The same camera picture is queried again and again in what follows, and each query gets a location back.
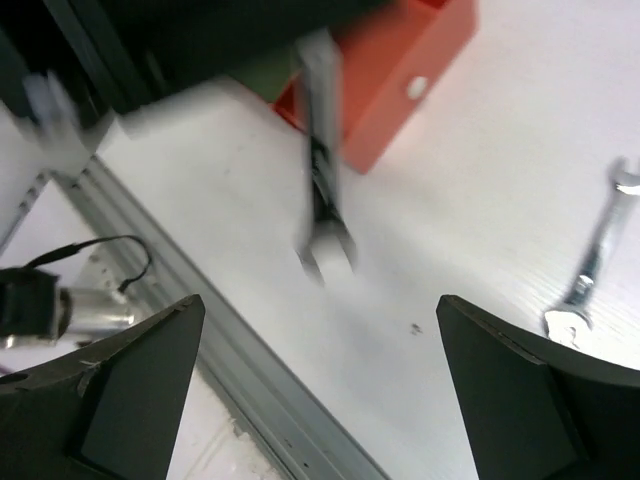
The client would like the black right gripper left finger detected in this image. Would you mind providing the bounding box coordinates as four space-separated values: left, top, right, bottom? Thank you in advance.
1 295 205 480

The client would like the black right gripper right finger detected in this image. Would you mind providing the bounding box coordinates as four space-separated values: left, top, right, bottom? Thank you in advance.
436 295 639 480

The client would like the red drawer box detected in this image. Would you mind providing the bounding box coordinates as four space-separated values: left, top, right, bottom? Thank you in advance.
272 0 477 174

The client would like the silver wrench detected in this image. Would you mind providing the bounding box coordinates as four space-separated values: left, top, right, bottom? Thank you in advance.
543 157 639 350
295 29 356 284

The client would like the aluminium front rail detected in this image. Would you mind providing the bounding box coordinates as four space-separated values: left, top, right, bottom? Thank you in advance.
49 154 391 480

